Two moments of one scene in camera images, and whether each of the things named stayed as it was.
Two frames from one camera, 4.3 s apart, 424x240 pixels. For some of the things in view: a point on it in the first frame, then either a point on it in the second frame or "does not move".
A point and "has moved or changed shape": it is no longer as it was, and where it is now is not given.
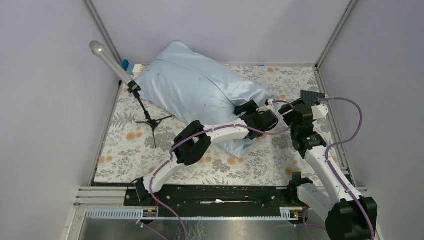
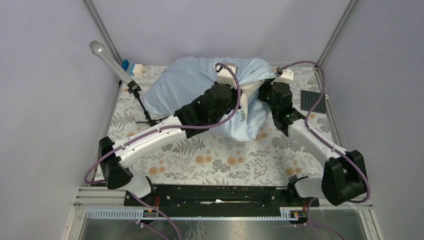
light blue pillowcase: x=199 y=89 has moved or changed shape
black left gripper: x=249 y=107 -> x=235 y=94
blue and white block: x=136 y=69 does not move
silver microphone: x=98 y=49 does not move
